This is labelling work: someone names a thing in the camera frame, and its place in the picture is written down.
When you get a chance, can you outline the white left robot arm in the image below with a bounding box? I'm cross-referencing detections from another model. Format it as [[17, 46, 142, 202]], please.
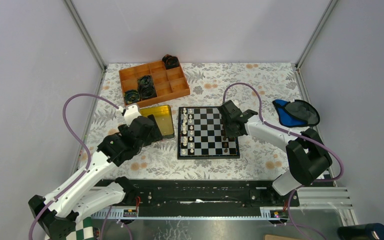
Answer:
[[28, 115, 163, 240]]

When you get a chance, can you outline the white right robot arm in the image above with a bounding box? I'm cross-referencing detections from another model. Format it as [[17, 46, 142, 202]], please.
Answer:
[[218, 100, 332, 206]]

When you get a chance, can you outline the black white chess board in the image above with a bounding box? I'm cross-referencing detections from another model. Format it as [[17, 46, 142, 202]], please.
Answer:
[[177, 106, 240, 160]]

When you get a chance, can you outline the row of white chess pieces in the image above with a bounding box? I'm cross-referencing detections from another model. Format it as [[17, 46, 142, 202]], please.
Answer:
[[179, 107, 195, 157]]

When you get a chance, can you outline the floral patterned table mat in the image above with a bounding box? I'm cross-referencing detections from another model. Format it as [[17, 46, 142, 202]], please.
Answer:
[[86, 63, 301, 180]]

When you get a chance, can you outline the black roll front tray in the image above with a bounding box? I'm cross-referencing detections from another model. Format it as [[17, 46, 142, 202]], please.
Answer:
[[123, 89, 141, 105]]

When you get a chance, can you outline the gold metal tin tray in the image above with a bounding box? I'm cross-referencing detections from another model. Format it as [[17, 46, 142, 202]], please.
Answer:
[[139, 105, 175, 139]]

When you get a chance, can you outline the black roll in tray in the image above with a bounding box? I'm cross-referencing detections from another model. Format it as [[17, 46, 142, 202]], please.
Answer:
[[137, 75, 157, 100]]

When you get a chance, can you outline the blue black cloth pouch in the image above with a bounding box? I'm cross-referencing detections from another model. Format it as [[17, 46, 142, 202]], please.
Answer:
[[272, 99, 321, 128]]

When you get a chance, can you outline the orange compartment organizer tray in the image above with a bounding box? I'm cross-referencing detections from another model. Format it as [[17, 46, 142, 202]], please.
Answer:
[[118, 60, 191, 108]]

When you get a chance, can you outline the black roll at tray corner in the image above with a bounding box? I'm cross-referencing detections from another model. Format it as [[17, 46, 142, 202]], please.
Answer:
[[161, 54, 180, 70]]

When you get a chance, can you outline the green white checkered mat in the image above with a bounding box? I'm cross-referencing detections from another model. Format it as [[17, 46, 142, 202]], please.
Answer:
[[65, 217, 96, 240]]

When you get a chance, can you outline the dark cylinder bottom right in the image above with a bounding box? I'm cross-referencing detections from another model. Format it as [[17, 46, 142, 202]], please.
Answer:
[[337, 223, 384, 240]]

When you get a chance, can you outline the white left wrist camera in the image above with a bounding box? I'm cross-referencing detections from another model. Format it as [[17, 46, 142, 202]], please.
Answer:
[[118, 103, 141, 125]]

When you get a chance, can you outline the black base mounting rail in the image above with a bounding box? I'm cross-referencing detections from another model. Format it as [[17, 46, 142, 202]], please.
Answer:
[[112, 179, 300, 219]]

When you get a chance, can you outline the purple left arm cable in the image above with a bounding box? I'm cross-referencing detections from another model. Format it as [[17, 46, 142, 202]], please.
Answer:
[[28, 93, 123, 240]]

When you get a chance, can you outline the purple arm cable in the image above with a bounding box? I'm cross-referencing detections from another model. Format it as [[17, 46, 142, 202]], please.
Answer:
[[222, 82, 345, 239], [28, 93, 123, 240]]

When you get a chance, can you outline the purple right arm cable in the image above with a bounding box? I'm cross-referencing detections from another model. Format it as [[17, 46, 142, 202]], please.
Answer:
[[222, 82, 345, 239]]

